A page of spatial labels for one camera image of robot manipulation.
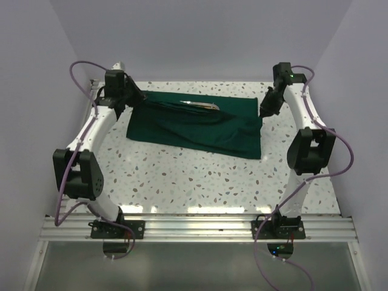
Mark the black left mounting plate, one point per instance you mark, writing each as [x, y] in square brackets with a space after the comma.
[104, 230]

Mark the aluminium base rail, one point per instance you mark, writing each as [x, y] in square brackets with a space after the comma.
[192, 228]

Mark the black mounting plate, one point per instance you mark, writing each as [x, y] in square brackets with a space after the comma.
[104, 230]
[290, 228]

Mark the dark green surgical cloth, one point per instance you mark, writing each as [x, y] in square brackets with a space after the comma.
[233, 130]

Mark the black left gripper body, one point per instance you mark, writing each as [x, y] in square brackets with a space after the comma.
[128, 93]

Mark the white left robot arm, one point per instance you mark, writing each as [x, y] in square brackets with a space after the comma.
[77, 172]

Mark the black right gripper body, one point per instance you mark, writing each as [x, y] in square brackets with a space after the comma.
[272, 102]

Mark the steel instrument tray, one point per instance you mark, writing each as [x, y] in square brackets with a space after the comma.
[202, 105]

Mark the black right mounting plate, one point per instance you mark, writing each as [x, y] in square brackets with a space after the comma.
[290, 228]

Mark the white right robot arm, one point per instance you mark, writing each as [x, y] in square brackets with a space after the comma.
[311, 147]

